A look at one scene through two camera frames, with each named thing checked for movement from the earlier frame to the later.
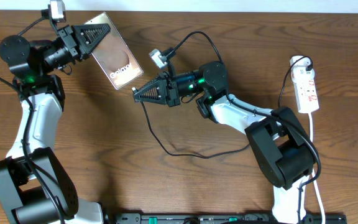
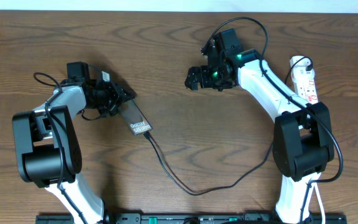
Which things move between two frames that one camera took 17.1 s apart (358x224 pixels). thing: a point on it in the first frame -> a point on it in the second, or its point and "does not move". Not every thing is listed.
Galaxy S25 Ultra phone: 114,55 -> 135,121
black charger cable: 218,154 -> 240,180
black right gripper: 167,90 -> 203,71
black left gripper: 75,43 -> 118,98
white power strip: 304,84 does not move
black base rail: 222,218 does not move
